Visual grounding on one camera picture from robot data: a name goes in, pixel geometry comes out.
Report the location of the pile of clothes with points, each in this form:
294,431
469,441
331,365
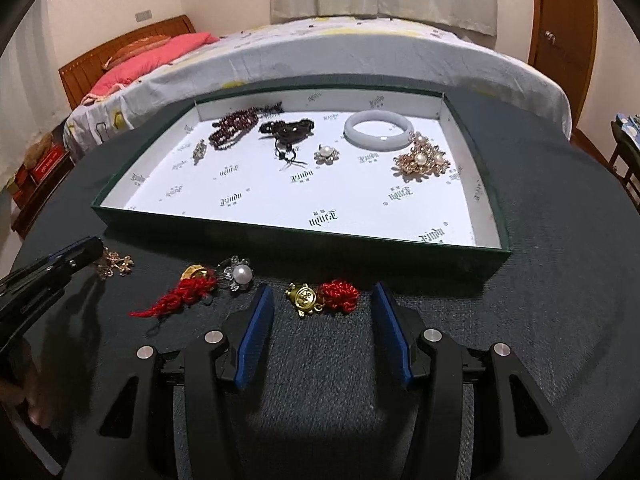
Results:
630,124

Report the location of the red patterned cushion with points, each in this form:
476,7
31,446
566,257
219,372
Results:
135,50

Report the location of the crystal brooch with big pearl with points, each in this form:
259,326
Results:
242,274

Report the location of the person's left hand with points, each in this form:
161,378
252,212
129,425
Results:
35,400

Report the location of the red cardboard box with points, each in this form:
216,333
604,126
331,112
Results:
47,166

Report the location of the dark wooden nightstand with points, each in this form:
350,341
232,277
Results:
40,200

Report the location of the wall outlet above headboard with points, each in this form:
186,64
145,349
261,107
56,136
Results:
142,15

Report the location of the wooden headboard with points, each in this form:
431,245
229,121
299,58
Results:
85,72

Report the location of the large pearl cluster brooch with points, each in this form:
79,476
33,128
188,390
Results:
422,160

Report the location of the shallow green box white lining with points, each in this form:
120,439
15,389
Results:
300,195

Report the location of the brown wooden door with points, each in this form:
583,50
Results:
560,5

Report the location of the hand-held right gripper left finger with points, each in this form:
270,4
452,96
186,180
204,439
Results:
255,340

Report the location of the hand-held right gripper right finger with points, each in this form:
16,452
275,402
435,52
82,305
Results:
392,335

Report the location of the small silver leaf brooch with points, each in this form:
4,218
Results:
199,151

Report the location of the brown stuffed toy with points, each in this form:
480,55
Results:
39,149

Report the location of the pink pillow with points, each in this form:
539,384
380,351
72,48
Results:
150,57

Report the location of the small pearl flower brooch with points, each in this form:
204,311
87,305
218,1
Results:
326,153

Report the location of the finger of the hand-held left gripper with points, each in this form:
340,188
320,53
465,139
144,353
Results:
75,255

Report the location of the red knot tassel gold charm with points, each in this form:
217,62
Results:
180,295

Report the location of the gold flower brooch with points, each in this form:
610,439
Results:
115,264

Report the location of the bed with patterned sheet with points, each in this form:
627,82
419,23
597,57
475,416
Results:
400,55

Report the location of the dark wooden chair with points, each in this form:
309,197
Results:
627,160

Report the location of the white jade bangle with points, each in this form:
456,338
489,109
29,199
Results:
360,136

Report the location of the gold charm with red knot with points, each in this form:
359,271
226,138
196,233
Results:
325,297

